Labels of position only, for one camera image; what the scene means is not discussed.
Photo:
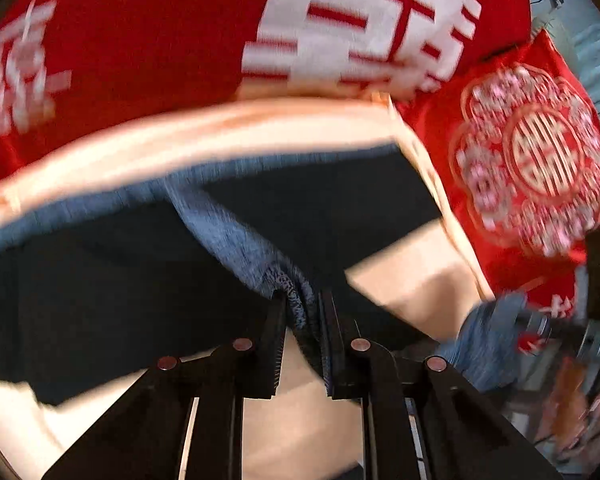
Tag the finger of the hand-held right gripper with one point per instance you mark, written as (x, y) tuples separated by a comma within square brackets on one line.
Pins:
[(545, 332)]

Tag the peach bed sheet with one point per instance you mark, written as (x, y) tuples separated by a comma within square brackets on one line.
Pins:
[(280, 125)]

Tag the red blanket with white print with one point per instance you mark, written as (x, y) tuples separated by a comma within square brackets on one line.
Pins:
[(155, 35)]

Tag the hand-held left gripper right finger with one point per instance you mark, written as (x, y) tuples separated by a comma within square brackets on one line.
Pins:
[(334, 347)]

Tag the red embroidered pillow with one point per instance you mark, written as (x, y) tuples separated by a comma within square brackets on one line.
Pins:
[(530, 160)]

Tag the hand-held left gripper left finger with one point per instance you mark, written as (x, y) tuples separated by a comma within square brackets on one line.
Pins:
[(272, 345)]

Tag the black pants with patterned waistband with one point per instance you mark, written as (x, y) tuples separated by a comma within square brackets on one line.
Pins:
[(105, 285)]

